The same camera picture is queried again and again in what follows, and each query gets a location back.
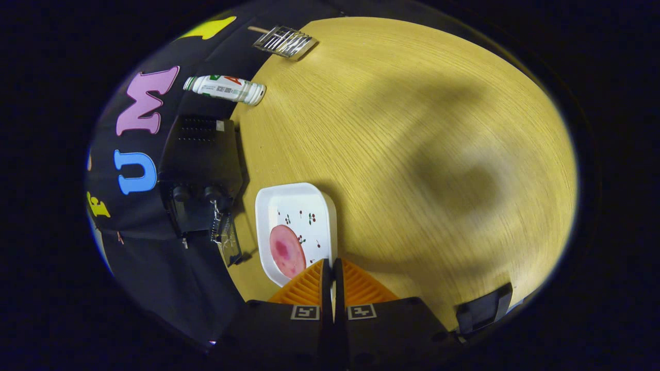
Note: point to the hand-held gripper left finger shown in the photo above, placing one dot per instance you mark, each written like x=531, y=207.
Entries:
x=289, y=335

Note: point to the wooden stick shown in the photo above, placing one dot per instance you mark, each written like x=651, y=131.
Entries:
x=256, y=29

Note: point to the black toaster oven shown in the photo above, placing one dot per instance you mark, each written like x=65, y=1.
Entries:
x=201, y=159

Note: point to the white square tray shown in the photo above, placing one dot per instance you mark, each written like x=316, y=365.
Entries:
x=299, y=201

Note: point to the white plastic bottle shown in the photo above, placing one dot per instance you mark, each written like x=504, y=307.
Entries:
x=227, y=88

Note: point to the black backdrop cloth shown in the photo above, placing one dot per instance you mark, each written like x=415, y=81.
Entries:
x=170, y=278

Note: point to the pink ham slice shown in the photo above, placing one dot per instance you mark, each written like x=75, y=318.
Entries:
x=287, y=251

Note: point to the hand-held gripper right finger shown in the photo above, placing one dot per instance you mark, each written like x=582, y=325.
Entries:
x=386, y=335

